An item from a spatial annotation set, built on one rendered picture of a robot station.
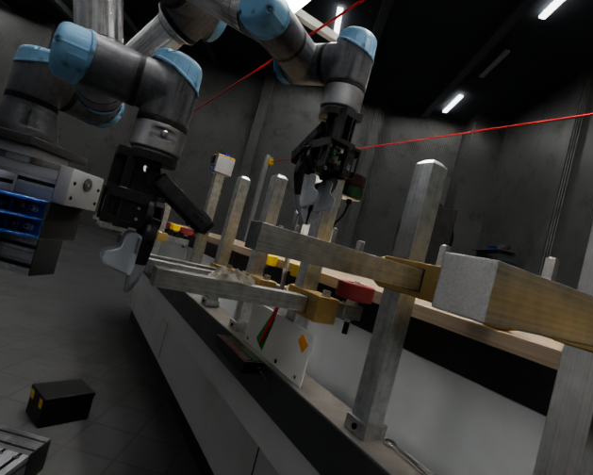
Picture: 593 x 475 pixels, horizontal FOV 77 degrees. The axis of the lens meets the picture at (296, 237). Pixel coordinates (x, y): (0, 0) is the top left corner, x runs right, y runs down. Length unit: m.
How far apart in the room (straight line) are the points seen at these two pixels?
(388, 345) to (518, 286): 0.40
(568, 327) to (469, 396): 0.51
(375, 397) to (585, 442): 0.26
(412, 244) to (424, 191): 0.08
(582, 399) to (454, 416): 0.36
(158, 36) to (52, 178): 0.43
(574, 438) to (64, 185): 1.01
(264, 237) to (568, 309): 0.26
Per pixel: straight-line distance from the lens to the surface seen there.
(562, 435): 0.47
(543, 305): 0.24
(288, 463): 0.81
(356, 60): 0.74
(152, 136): 0.59
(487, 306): 0.20
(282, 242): 0.40
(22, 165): 1.10
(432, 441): 0.82
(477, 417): 0.76
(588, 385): 0.46
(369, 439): 0.63
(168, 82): 0.61
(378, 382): 0.60
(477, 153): 12.96
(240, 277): 0.67
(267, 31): 0.69
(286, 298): 0.71
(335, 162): 0.67
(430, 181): 0.60
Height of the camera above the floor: 0.94
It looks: 2 degrees up
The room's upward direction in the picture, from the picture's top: 15 degrees clockwise
